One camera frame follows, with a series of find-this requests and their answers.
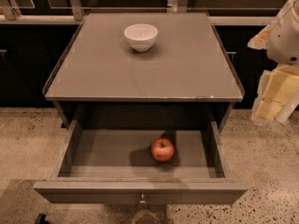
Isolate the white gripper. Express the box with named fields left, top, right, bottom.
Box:
left=248, top=0, right=299, bottom=126

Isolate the red apple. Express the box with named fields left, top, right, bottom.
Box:
left=150, top=138, right=175, bottom=162

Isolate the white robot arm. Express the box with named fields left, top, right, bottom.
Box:
left=248, top=0, right=299, bottom=126

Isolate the grey cabinet with counter top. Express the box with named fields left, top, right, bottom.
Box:
left=43, top=13, right=244, bottom=119

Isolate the small metal drawer knob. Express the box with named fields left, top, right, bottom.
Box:
left=138, top=194, right=147, bottom=204

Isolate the open grey top drawer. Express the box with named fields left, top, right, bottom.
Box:
left=34, top=120, right=247, bottom=204

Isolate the white ceramic bowl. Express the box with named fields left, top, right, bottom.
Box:
left=123, top=23, right=158, bottom=52

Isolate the black object at floor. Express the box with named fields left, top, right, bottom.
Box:
left=35, top=214, right=50, bottom=224

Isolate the metal railing frame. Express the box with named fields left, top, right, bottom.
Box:
left=0, top=0, right=288, bottom=24

